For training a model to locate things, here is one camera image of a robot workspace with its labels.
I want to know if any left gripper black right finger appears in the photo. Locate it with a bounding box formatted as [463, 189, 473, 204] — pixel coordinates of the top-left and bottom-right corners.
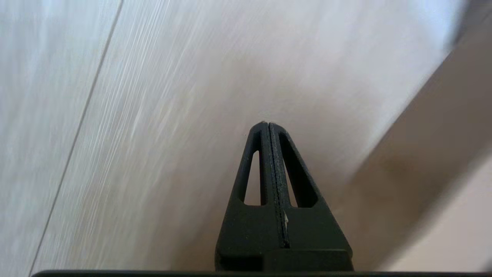
[268, 123, 354, 272]

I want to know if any brown cardboard shoe box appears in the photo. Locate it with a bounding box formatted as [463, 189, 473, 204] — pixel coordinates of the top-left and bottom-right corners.
[334, 15, 492, 272]

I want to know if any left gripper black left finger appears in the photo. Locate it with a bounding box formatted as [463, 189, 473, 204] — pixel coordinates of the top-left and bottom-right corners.
[214, 122, 288, 272]

